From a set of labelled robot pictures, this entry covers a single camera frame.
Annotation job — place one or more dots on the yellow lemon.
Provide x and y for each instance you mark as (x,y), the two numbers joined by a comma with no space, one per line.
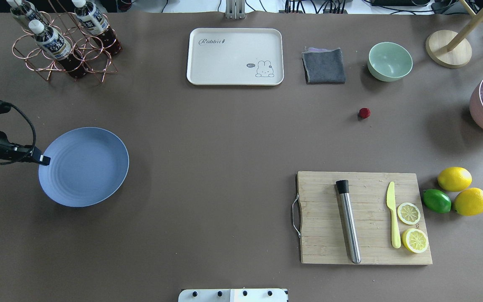
(469,202)
(454,179)

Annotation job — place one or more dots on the steel muddler black tip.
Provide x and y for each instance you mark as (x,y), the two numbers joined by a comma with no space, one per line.
(344,195)

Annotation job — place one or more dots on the green bowl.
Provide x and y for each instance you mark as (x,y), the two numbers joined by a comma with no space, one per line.
(389,62)

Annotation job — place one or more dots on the grey folded cloth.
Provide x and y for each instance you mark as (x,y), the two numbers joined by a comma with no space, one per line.
(323,66)

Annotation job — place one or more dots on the yellow plastic knife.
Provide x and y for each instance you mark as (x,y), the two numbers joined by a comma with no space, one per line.
(391,205)

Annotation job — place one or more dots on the copper wire bottle rack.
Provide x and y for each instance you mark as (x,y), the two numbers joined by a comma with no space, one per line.
(76,42)

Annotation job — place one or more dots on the red strawberry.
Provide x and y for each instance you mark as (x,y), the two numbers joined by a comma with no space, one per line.
(364,113)

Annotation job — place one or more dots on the tea bottle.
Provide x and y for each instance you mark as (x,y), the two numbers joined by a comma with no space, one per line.
(55,45)
(94,22)
(24,11)

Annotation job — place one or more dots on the lemon slice inner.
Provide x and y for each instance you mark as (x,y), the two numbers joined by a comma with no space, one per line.
(408,213)

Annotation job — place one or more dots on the cream rabbit tray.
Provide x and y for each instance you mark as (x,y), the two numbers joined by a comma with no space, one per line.
(235,57)

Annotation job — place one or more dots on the blue round plate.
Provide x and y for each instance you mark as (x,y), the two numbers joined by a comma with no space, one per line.
(87,165)

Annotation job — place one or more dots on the wooden cup tree stand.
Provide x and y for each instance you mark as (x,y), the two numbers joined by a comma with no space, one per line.
(451,49)

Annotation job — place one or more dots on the lemon slice near edge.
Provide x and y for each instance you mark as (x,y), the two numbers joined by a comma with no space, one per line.
(415,240)

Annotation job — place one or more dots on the bamboo cutting board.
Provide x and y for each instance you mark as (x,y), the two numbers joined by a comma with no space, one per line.
(323,238)

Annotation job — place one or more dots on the green lime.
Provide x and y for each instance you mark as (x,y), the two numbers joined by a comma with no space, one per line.
(436,200)

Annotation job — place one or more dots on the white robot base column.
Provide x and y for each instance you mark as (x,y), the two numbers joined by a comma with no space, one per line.
(234,295)

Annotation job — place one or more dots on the aluminium frame post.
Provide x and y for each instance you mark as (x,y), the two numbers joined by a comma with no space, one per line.
(235,9)

